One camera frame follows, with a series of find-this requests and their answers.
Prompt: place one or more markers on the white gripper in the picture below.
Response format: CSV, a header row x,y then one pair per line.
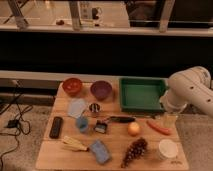
x,y
169,119

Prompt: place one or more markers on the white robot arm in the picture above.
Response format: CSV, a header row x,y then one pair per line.
x,y
190,86

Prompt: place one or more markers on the white paper cup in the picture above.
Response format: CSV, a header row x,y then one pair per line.
x,y
167,149

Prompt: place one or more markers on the small metal cup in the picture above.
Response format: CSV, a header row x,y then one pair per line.
x,y
94,109

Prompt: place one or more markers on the blue plastic cup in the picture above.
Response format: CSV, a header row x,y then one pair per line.
x,y
82,124

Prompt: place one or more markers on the orange carrot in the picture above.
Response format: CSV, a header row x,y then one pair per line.
x,y
158,128

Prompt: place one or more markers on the purple grape bunch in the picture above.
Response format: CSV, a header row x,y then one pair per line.
x,y
134,151

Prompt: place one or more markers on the green plastic tray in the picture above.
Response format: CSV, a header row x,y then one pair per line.
x,y
141,95

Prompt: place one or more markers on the purple bowl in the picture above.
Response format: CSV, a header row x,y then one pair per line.
x,y
101,89

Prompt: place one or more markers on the blue sponge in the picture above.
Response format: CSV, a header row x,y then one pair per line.
x,y
100,151

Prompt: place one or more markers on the wooden board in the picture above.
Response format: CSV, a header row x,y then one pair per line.
x,y
53,156

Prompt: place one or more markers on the red bowl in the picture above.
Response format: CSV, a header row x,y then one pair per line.
x,y
72,86

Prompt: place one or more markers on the black handled tool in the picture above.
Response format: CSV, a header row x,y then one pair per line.
x,y
119,119

